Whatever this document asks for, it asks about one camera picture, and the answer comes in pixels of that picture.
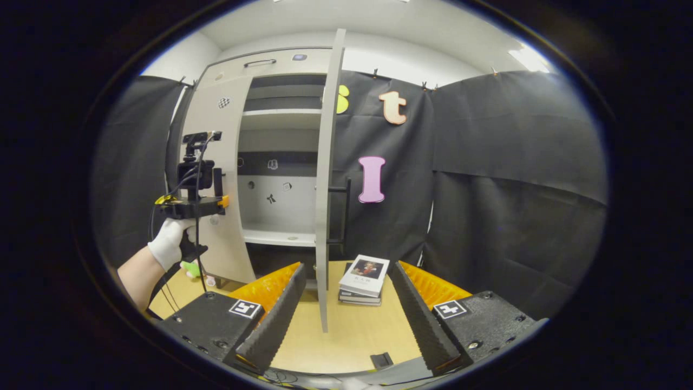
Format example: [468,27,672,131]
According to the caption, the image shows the beige shoe cabinet door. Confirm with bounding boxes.
[179,76,256,285]
[316,28,347,333]

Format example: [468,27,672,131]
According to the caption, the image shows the dark-edged book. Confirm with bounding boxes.
[338,290,382,307]

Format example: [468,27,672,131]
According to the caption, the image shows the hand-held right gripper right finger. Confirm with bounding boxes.
[393,261,547,378]

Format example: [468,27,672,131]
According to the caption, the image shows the white book with portrait cover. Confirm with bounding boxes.
[339,255,390,298]

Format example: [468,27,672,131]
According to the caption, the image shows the green and pink plush toy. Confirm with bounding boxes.
[180,260,217,288]

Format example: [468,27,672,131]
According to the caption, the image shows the white cabinet shelf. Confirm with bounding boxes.
[241,108,324,131]
[242,227,317,248]

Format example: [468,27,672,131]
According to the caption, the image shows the black backdrop cloth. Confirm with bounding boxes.
[92,69,610,320]

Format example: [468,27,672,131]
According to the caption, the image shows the beige double-door shoe cabinet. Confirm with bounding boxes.
[192,46,332,293]

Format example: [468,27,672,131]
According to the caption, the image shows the narrow ceiling light panel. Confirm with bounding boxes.
[509,43,553,74]

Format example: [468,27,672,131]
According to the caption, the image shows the loose black cables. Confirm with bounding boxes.
[265,368,347,388]

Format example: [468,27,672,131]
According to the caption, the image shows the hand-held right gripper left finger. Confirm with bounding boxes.
[157,263,305,372]

